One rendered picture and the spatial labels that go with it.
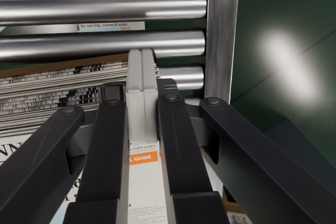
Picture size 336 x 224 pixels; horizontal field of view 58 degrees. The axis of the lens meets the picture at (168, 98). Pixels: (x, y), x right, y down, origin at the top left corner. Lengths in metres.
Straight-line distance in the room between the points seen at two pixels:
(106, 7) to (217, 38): 0.19
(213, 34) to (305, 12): 1.01
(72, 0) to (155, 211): 0.33
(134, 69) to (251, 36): 1.27
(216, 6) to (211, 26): 0.03
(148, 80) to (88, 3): 0.36
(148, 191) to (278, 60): 1.23
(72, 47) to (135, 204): 0.28
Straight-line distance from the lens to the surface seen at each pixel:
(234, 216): 1.68
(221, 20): 0.52
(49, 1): 0.52
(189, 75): 0.54
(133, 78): 0.15
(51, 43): 0.53
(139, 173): 0.33
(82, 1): 0.51
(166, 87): 0.16
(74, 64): 0.49
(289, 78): 1.57
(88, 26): 1.33
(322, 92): 1.69
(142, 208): 0.37
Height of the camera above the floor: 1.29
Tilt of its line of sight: 64 degrees down
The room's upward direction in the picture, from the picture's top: 168 degrees clockwise
